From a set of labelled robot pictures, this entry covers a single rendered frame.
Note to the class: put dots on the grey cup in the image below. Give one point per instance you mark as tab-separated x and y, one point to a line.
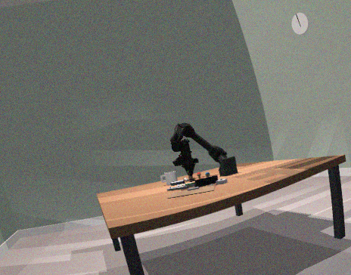
170	177

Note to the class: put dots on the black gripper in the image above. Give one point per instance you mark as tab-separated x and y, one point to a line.
190	162

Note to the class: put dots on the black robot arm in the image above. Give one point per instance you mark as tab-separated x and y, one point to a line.
185	129

